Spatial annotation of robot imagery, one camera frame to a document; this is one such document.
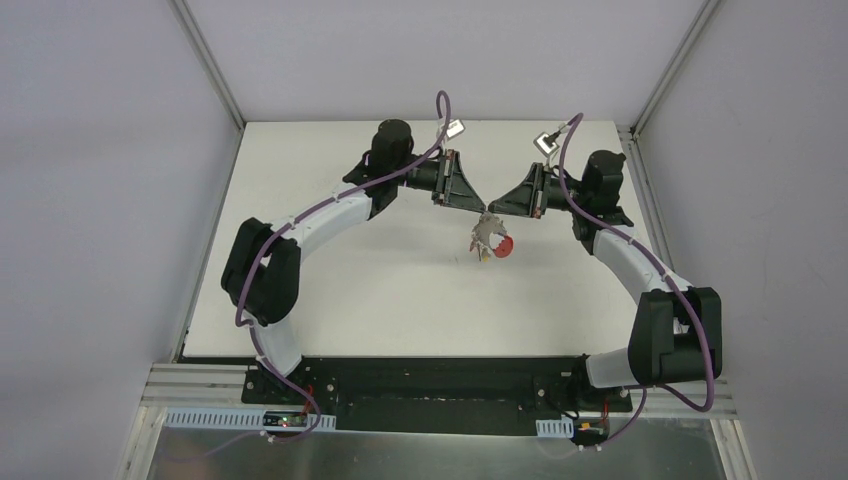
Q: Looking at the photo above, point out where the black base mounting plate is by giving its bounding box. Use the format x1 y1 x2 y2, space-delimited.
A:
241 356 632 436

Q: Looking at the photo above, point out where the aluminium frame rail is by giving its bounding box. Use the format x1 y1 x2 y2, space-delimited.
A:
140 363 739 420

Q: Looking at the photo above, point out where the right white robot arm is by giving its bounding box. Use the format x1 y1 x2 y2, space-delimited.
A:
488 150 722 410

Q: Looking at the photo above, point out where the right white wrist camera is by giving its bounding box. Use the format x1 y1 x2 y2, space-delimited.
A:
533 131 561 159

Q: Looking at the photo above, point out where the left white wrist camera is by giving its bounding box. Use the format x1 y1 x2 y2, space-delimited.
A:
443 119 466 141

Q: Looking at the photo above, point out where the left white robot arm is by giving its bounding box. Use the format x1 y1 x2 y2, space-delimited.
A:
221 119 485 405

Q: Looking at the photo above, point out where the keyring with coloured keys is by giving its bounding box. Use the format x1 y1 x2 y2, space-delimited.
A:
469 211 514 262

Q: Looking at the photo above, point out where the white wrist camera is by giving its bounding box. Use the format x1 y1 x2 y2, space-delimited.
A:
533 131 561 159
443 119 466 141

